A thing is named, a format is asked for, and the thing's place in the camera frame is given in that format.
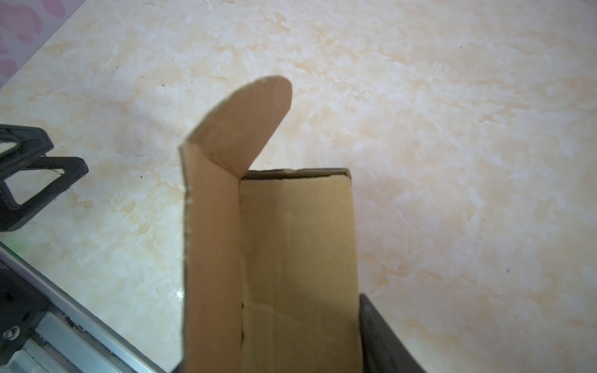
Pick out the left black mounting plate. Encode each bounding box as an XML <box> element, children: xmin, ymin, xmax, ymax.
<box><xmin>0</xmin><ymin>262</ymin><xmax>50</xmax><ymax>366</ymax></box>

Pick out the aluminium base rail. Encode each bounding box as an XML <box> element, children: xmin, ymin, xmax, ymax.
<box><xmin>1</xmin><ymin>245</ymin><xmax>161</xmax><ymax>372</ymax></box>

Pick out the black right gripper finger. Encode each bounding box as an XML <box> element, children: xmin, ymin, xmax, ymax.
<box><xmin>359</xmin><ymin>294</ymin><xmax>425</xmax><ymax>373</ymax></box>

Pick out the brown cardboard box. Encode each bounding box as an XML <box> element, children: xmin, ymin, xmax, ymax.
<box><xmin>180</xmin><ymin>76</ymin><xmax>363</xmax><ymax>372</ymax></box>

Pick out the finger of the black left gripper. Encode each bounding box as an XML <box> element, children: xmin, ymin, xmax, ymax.
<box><xmin>1</xmin><ymin>124</ymin><xmax>54</xmax><ymax>180</ymax></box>
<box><xmin>0</xmin><ymin>156</ymin><xmax>90</xmax><ymax>233</ymax></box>

